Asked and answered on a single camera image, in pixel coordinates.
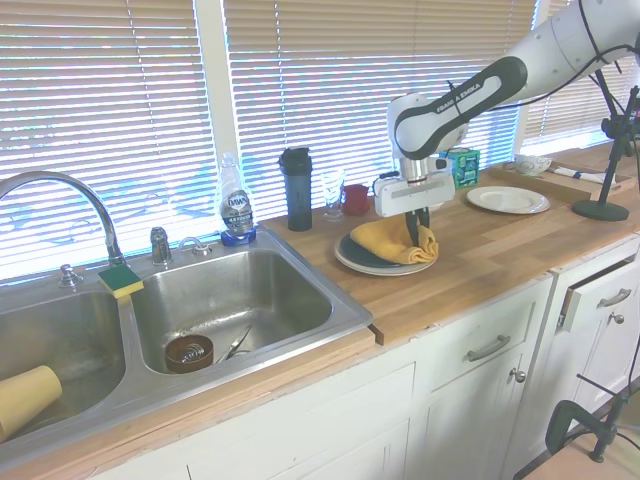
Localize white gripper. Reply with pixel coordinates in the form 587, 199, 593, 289
374, 171, 458, 249

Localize yellow terry cloth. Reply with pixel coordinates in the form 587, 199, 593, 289
349, 219, 440, 266

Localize cream dinner plate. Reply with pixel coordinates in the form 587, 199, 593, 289
333, 232, 437, 276

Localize dark blue plate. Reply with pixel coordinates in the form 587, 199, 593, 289
339, 233, 409, 270

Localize white dinner plate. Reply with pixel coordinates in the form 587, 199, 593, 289
466, 185, 550, 215

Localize red mug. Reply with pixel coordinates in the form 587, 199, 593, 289
341, 183, 374, 217

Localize green cardboard box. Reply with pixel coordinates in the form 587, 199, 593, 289
446, 148, 481, 190

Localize clear stemmed glass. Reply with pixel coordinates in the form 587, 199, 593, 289
321, 169, 347, 223

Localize black shaker bottle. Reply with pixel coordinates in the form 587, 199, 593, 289
278, 146, 314, 232

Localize small patterned bowl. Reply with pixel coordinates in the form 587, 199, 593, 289
513, 153, 554, 176

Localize wooden tray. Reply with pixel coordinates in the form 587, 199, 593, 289
487, 158, 640, 201

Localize white rolled napkin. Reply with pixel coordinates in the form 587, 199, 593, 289
553, 167, 606, 183

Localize white window blind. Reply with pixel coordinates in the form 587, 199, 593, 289
222, 0, 540, 224
0, 0, 222, 289
519, 0, 640, 151

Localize Dawn dish soap bottle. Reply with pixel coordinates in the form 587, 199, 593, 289
218, 152, 260, 247

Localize white open drawer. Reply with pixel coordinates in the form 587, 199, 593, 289
558, 257, 640, 334

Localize stainless steel double sink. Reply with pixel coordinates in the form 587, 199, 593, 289
0, 227, 375, 446

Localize metal tongs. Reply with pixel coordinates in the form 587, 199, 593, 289
214, 324, 254, 364

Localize white kitchen counter cabinet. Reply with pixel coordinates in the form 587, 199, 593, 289
89, 234, 640, 480

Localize chrome sink sprayer loop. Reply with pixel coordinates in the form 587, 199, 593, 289
178, 236, 212, 257

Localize dark green table clamp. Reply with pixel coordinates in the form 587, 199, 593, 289
544, 372, 640, 464

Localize metal coil whisk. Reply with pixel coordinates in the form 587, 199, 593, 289
179, 341, 209, 362

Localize brown bowl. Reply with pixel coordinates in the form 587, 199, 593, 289
164, 333, 215, 375

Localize yellow green sponge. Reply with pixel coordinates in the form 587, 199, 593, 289
97, 264, 145, 300

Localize chrome gooseneck faucet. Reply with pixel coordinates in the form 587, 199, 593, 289
0, 170, 127, 267

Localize chrome sink soap pump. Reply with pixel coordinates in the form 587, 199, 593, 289
57, 263, 84, 290

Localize yellow plastic cup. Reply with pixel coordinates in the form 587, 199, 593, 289
0, 364, 64, 444

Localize brushed metal drawer handle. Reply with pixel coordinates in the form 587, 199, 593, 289
466, 334, 512, 363
596, 288, 633, 309

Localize black round-base camera stand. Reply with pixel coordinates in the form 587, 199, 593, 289
572, 54, 640, 222

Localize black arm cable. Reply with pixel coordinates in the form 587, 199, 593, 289
444, 0, 640, 126

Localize chrome faucet handle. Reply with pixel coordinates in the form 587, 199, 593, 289
150, 226, 174, 266

